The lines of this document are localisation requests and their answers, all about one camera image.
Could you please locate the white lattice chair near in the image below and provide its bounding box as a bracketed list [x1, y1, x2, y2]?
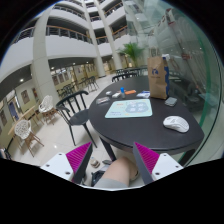
[14, 120, 41, 153]

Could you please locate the light green mouse pad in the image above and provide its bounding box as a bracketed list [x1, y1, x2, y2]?
[105, 99, 153, 119]

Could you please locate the small white box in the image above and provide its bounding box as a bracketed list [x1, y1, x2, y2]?
[112, 93, 121, 98]

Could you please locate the white blue tissue pack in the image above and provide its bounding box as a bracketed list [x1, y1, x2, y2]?
[136, 91, 150, 99]

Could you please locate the white lattice chair far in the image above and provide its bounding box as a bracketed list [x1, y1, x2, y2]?
[39, 95, 57, 122]

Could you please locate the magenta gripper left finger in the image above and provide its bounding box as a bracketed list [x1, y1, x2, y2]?
[40, 141, 94, 185]

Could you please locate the person's bare leg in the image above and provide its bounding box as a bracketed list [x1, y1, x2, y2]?
[95, 157, 138, 189]

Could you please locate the green potted palm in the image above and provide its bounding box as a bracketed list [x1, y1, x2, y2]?
[118, 42, 144, 66]

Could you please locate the orange flat item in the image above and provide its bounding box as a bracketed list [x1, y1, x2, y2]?
[125, 90, 136, 95]

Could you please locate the small grey case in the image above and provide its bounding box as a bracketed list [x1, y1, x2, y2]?
[165, 97, 177, 107]

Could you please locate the sandal on floor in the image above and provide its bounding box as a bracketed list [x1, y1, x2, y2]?
[90, 157, 100, 168]

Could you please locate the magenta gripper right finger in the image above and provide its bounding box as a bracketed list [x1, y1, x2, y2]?
[132, 141, 184, 186]

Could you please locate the light wooden table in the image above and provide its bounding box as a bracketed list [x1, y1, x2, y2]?
[8, 106, 39, 135]

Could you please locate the small grey box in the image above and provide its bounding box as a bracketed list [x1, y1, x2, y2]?
[105, 91, 112, 96]

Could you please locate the black chair behind table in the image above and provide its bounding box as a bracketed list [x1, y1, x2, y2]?
[112, 73, 138, 82]

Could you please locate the white lattice chair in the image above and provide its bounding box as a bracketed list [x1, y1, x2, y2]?
[14, 120, 41, 153]
[39, 95, 57, 122]

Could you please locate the brown paper bag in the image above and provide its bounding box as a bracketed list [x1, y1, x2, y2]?
[147, 56, 169, 99]

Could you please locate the white computer mouse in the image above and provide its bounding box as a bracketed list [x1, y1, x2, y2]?
[163, 116, 189, 133]

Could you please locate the round black table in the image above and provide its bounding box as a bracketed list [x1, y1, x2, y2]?
[88, 76, 204, 165]

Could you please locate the dark card pack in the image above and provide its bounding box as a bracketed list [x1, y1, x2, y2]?
[96, 97, 110, 105]

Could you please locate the blue capped small bottle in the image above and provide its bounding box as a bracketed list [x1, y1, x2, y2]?
[120, 87, 125, 99]

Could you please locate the black wooden chair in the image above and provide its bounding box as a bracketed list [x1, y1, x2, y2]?
[56, 90, 96, 146]

